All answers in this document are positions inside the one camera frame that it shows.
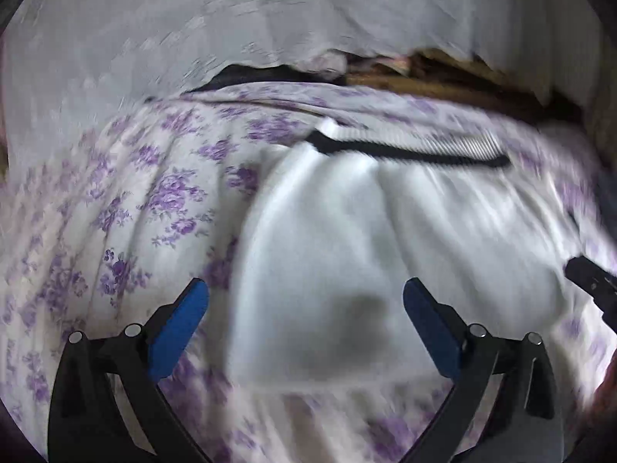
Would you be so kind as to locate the pale grey textured blanket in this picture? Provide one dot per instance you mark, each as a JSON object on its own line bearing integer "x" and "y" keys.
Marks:
{"x": 193, "y": 19}

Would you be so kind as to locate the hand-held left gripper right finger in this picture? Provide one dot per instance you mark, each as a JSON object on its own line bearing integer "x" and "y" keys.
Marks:
{"x": 434, "y": 330}

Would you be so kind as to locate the purple floral bed sheet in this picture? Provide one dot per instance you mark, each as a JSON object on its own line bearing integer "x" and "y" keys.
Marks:
{"x": 144, "y": 202}

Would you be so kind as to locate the white sweater with navy collar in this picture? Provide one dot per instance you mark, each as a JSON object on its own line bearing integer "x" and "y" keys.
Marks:
{"x": 361, "y": 251}

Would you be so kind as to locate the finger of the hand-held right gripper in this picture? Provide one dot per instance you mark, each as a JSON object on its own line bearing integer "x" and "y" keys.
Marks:
{"x": 590, "y": 277}

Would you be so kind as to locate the dark cloth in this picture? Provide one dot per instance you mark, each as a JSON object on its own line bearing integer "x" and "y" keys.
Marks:
{"x": 270, "y": 76}

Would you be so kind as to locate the pink patterned cloth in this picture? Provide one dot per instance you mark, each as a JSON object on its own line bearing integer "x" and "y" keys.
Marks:
{"x": 325, "y": 61}

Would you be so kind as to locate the brown wooden bed frame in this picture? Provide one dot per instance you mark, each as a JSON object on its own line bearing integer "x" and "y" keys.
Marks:
{"x": 482, "y": 88}

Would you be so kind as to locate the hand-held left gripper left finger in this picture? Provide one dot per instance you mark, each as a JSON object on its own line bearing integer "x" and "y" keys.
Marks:
{"x": 178, "y": 328}

